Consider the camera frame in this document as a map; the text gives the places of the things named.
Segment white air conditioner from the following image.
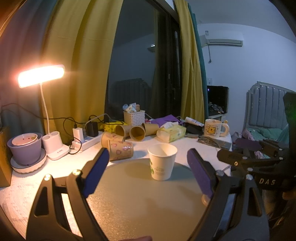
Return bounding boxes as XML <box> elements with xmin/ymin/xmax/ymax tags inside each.
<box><xmin>200</xmin><ymin>31</ymin><xmax>244</xmax><ymax>47</ymax></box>

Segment white power strip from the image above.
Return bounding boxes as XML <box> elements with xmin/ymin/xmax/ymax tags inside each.
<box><xmin>70</xmin><ymin>131</ymin><xmax>103</xmax><ymax>152</ymax></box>

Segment purple cloth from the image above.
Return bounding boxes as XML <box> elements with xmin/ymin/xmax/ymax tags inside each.
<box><xmin>151</xmin><ymin>114</ymin><xmax>182</xmax><ymax>127</ymax></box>

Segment white desk lamp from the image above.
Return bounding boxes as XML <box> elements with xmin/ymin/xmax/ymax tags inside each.
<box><xmin>17</xmin><ymin>64</ymin><xmax>70</xmax><ymax>161</ymax></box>

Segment brown floral paper cup rear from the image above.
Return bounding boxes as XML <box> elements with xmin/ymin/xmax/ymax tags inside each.
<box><xmin>101</xmin><ymin>132</ymin><xmax>125</xmax><ymax>148</ymax></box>

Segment white plug charger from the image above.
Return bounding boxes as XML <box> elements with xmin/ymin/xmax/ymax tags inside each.
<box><xmin>72</xmin><ymin>128</ymin><xmax>84</xmax><ymax>144</ymax></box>

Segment cream bear mug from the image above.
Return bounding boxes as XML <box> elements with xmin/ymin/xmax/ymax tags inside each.
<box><xmin>204</xmin><ymin>119</ymin><xmax>230</xmax><ymax>138</ymax></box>

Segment yellow curtain left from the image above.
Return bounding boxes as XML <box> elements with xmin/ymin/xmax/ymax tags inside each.
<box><xmin>43</xmin><ymin>1</ymin><xmax>123</xmax><ymax>142</ymax></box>

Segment white green-print paper cup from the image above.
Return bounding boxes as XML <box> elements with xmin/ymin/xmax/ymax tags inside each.
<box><xmin>147</xmin><ymin>143</ymin><xmax>178</xmax><ymax>181</ymax></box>

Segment yellow patterned bag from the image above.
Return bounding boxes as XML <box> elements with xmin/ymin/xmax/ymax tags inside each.
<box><xmin>100</xmin><ymin>120</ymin><xmax>127</xmax><ymax>133</ymax></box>

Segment brown paper cup middle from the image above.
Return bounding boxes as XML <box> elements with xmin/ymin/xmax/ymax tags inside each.
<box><xmin>129</xmin><ymin>126</ymin><xmax>145</xmax><ymax>141</ymax></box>

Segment cardboard box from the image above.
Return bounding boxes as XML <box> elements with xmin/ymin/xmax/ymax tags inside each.
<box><xmin>0</xmin><ymin>126</ymin><xmax>13</xmax><ymax>187</ymax></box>

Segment black monitor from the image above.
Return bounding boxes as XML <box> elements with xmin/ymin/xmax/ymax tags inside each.
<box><xmin>207</xmin><ymin>85</ymin><xmax>229</xmax><ymax>116</ymax></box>

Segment brown paper cup right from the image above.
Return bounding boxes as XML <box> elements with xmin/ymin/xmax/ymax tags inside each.
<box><xmin>142</xmin><ymin>123</ymin><xmax>159</xmax><ymax>136</ymax></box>

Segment black power adapter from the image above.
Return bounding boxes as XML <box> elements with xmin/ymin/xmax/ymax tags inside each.
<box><xmin>86</xmin><ymin>121</ymin><xmax>98</xmax><ymax>137</ymax></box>

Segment yellow curtain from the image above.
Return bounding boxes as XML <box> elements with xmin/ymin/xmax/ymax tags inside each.
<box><xmin>174</xmin><ymin>1</ymin><xmax>205</xmax><ymax>122</ymax></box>
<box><xmin>43</xmin><ymin>1</ymin><xmax>123</xmax><ymax>142</ymax></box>

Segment brown floral paper cup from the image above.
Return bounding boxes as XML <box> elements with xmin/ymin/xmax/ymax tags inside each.
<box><xmin>107</xmin><ymin>141</ymin><xmax>134</xmax><ymax>161</ymax></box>
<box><xmin>101</xmin><ymin>132</ymin><xmax>125</xmax><ymax>148</ymax></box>

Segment brown floral paper cup front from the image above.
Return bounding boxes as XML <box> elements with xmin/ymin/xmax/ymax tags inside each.
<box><xmin>107</xmin><ymin>141</ymin><xmax>134</xmax><ymax>161</ymax></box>

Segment white woven basket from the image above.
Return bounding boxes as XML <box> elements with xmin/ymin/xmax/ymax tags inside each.
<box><xmin>123</xmin><ymin>110</ymin><xmax>145</xmax><ymax>126</ymax></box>

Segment yellow tissue pack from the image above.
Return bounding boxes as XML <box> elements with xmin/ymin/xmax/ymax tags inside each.
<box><xmin>157</xmin><ymin>125</ymin><xmax>186</xmax><ymax>143</ymax></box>

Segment brown paper cup left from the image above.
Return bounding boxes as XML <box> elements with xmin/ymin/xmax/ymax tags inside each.
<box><xmin>115</xmin><ymin>125</ymin><xmax>132</xmax><ymax>138</ymax></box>

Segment yellow curtain right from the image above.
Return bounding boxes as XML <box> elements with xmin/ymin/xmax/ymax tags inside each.
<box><xmin>174</xmin><ymin>1</ymin><xmax>205</xmax><ymax>122</ymax></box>

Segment purple bowl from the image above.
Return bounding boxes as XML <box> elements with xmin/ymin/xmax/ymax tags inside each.
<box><xmin>7</xmin><ymin>133</ymin><xmax>42</xmax><ymax>166</ymax></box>

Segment grey padded headboard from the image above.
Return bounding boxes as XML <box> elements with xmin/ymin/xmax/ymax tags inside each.
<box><xmin>243</xmin><ymin>81</ymin><xmax>292</xmax><ymax>130</ymax></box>

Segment round grey turntable mat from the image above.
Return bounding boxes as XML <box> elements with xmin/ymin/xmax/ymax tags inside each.
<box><xmin>87</xmin><ymin>159</ymin><xmax>206</xmax><ymax>240</ymax></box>

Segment small pink dotted dish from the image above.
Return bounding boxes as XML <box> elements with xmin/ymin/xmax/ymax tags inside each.
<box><xmin>11</xmin><ymin>133</ymin><xmax>38</xmax><ymax>146</ymax></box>

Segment white tube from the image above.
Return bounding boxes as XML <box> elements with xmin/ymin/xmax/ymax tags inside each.
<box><xmin>185</xmin><ymin>116</ymin><xmax>204</xmax><ymax>127</ymax></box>

